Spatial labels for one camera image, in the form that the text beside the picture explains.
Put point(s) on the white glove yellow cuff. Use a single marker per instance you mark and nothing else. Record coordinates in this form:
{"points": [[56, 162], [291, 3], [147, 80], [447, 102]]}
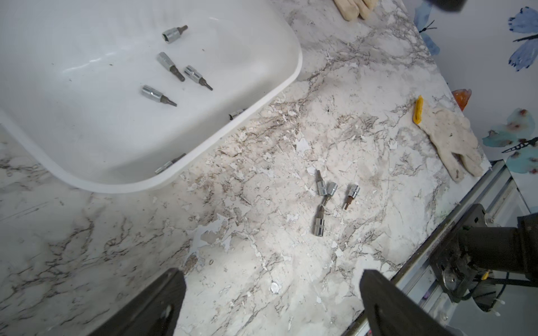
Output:
{"points": [[451, 135]]}

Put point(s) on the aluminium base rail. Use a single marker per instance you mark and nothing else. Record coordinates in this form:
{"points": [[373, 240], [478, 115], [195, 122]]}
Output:
{"points": [[513, 309]]}

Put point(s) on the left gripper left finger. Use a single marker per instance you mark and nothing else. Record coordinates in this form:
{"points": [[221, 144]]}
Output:
{"points": [[155, 311]]}

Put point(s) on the beige work glove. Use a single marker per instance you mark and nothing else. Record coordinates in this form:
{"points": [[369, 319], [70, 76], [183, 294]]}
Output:
{"points": [[352, 9]]}

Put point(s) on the white plastic storage box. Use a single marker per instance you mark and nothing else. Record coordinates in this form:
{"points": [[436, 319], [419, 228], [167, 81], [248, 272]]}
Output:
{"points": [[72, 74]]}

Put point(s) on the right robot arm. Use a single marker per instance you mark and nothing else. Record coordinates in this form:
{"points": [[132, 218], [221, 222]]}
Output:
{"points": [[505, 249]]}

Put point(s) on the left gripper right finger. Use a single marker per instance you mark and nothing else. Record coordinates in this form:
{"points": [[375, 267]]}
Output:
{"points": [[390, 312]]}

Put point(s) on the silver socket bit cluster right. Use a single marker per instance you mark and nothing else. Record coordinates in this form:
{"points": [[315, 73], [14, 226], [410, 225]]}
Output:
{"points": [[351, 195]]}

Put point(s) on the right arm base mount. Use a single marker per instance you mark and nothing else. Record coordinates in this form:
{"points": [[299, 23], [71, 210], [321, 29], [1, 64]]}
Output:
{"points": [[452, 265]]}

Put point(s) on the silver socket bit cluster left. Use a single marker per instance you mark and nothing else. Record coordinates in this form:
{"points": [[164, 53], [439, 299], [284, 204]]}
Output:
{"points": [[321, 185]]}

